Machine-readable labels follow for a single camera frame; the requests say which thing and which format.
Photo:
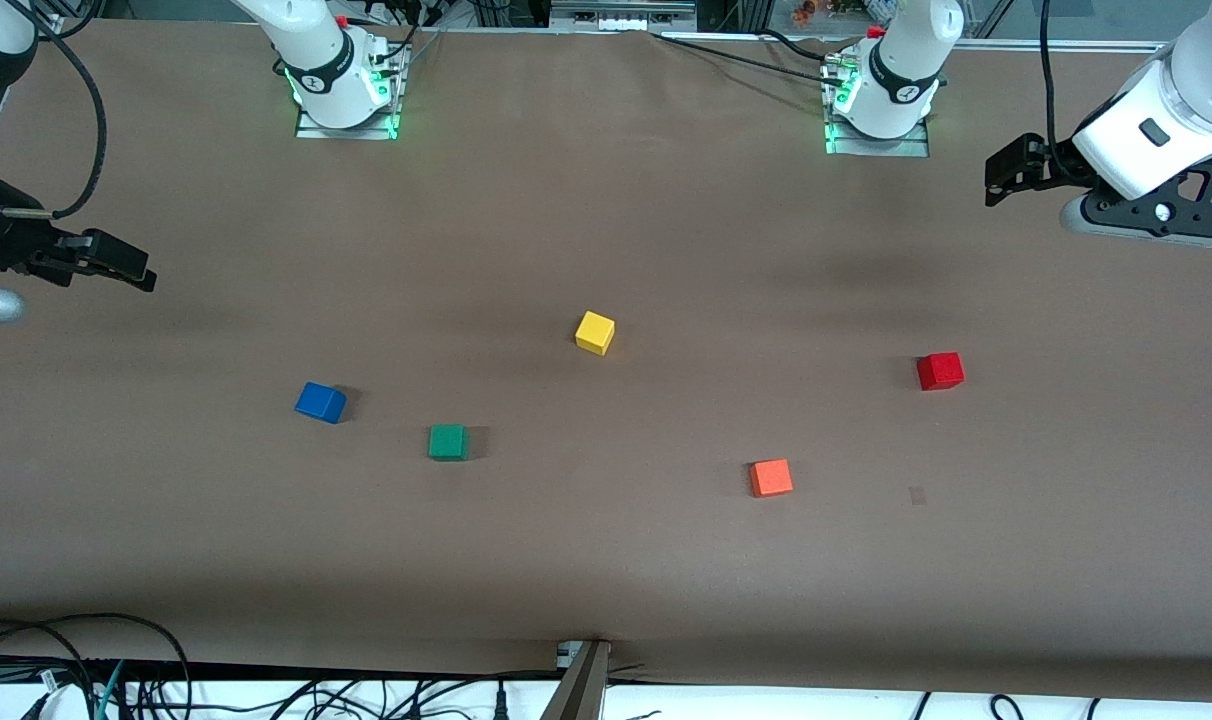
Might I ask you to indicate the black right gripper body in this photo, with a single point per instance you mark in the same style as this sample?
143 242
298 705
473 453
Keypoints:
6 242

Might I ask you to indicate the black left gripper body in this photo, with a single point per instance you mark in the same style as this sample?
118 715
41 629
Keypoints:
1053 160

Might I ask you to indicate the red cube block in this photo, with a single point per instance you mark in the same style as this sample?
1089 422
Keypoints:
940 371

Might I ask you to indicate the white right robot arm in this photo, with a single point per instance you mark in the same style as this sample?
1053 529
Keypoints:
326 60

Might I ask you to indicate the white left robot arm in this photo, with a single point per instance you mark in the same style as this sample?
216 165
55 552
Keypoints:
901 70

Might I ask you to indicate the blue cube block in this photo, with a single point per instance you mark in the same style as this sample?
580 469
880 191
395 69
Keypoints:
320 403

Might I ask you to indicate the green cube block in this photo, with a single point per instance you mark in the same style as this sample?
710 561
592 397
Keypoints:
448 442

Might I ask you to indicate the orange cube block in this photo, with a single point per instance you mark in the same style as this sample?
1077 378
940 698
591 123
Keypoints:
771 478

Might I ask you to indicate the yellow cube block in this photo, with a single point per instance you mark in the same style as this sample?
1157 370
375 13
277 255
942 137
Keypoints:
594 332

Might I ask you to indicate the small colourful objects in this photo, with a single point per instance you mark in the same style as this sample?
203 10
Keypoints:
836 8

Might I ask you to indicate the aluminium profile bar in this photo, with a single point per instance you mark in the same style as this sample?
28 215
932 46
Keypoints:
578 690

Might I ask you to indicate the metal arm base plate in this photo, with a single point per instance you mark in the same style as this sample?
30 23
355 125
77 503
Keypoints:
311 128
911 145

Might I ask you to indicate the aluminium table edge rail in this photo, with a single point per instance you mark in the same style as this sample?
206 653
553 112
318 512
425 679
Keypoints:
1016 44

